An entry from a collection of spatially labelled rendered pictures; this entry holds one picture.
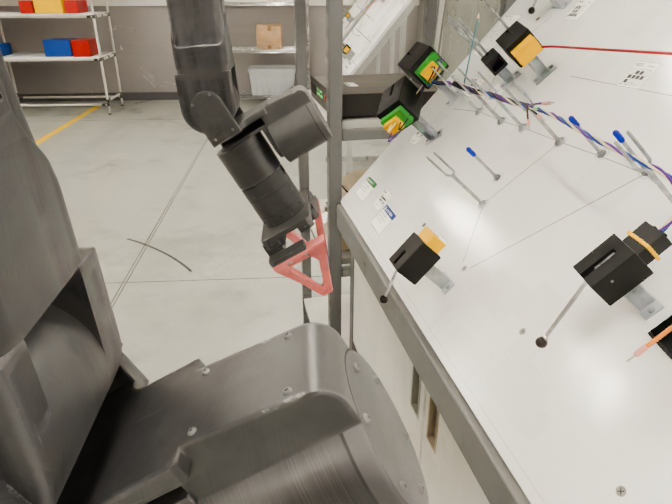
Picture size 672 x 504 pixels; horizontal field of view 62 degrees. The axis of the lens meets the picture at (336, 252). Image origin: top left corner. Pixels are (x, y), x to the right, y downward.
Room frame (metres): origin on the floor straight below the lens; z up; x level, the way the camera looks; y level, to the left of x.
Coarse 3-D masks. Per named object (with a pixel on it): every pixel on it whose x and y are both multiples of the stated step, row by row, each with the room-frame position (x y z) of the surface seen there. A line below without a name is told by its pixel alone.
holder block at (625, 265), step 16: (608, 240) 0.55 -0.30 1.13; (592, 256) 0.55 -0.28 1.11; (624, 256) 0.52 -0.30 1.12; (592, 272) 0.53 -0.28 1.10; (608, 272) 0.52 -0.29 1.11; (624, 272) 0.52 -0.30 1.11; (640, 272) 0.52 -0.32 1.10; (592, 288) 0.52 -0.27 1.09; (608, 288) 0.52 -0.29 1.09; (624, 288) 0.52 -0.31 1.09; (608, 304) 0.52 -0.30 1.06
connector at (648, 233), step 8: (648, 224) 0.55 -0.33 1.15; (632, 232) 0.55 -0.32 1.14; (640, 232) 0.55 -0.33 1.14; (648, 232) 0.54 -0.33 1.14; (656, 232) 0.53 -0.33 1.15; (624, 240) 0.55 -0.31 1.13; (632, 240) 0.54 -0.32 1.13; (648, 240) 0.53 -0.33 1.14; (656, 240) 0.53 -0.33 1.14; (664, 240) 0.53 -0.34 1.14; (632, 248) 0.54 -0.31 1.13; (640, 248) 0.53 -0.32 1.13; (656, 248) 0.53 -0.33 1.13; (664, 248) 0.53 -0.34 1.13; (640, 256) 0.52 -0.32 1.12; (648, 256) 0.53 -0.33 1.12
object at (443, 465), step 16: (432, 400) 0.78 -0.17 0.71; (432, 416) 0.78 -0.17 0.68; (432, 432) 0.78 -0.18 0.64; (448, 432) 0.70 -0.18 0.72; (432, 448) 0.75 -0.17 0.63; (448, 448) 0.69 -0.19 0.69; (432, 464) 0.75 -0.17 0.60; (448, 464) 0.69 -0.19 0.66; (464, 464) 0.64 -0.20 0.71; (432, 480) 0.74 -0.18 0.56; (448, 480) 0.68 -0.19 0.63; (464, 480) 0.63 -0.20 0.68; (432, 496) 0.73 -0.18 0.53; (448, 496) 0.67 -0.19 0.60; (464, 496) 0.62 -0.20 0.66; (480, 496) 0.58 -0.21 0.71
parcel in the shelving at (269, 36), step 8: (264, 24) 7.66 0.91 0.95; (272, 24) 7.61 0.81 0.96; (280, 24) 7.51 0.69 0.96; (256, 32) 7.37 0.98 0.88; (264, 32) 7.30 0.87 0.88; (272, 32) 7.31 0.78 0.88; (280, 32) 7.32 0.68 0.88; (264, 40) 7.30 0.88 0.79; (272, 40) 7.31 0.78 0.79; (280, 40) 7.32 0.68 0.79; (264, 48) 7.31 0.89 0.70; (272, 48) 7.31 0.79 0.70; (280, 48) 7.32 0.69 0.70
